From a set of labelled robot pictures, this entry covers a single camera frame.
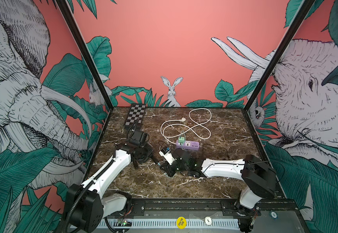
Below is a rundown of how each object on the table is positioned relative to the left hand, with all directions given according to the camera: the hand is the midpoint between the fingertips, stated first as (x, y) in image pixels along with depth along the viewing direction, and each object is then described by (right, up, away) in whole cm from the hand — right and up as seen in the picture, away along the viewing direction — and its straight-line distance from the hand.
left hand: (155, 151), depth 82 cm
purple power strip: (+20, +1, +13) cm, 24 cm away
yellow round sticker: (+14, -33, -12) cm, 38 cm away
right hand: (+3, -8, -4) cm, 9 cm away
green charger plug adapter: (+16, +5, +11) cm, 20 cm away
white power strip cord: (+5, +17, +29) cm, 34 cm away
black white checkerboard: (-19, +25, +32) cm, 45 cm away
